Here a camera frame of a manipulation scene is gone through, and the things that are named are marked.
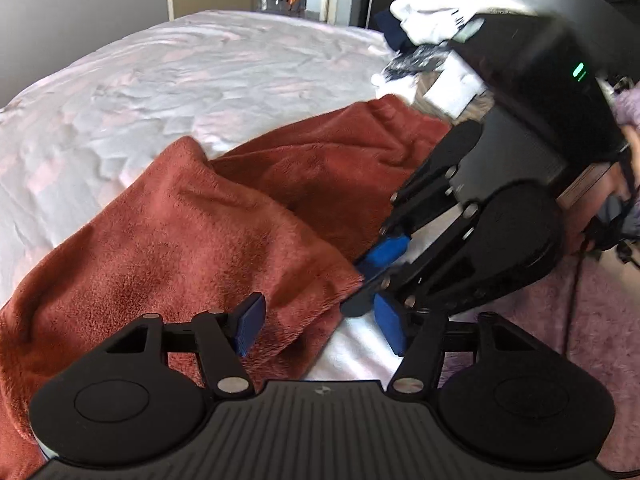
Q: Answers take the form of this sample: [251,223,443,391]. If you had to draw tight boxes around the person's right hand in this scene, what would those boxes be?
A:
[565,127,640,254]

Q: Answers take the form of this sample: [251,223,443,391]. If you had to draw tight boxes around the navy blue cloth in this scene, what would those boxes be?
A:
[376,9,417,54]

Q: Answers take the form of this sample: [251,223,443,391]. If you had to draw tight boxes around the white folded cloth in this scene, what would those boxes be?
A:
[424,52,490,117]

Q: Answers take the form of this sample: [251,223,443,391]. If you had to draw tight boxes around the black white patterned cloth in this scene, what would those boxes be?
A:
[381,42,454,82]

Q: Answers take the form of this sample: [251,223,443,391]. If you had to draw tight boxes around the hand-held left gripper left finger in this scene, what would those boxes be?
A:
[102,291,266,401]

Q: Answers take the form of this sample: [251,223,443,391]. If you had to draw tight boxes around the beige cloth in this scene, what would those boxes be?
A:
[411,72,497,125]

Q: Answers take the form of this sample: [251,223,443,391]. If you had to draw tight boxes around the pink rug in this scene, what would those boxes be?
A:
[440,247,640,473]

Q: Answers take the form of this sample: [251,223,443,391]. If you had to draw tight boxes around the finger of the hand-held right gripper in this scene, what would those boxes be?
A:
[352,120,486,283]
[340,201,495,318]

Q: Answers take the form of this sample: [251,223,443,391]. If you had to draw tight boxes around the rust red fleece garment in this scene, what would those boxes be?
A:
[0,94,453,480]

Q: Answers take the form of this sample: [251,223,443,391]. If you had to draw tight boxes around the white bed sheet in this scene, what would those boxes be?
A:
[0,7,416,386]

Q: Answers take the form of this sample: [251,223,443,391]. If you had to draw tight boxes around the black cable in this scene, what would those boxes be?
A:
[561,242,590,363]

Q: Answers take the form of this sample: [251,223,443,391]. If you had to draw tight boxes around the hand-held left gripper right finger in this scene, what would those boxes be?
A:
[374,294,539,401]

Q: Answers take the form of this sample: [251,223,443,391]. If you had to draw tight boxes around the white garment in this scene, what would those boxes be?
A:
[389,0,532,45]

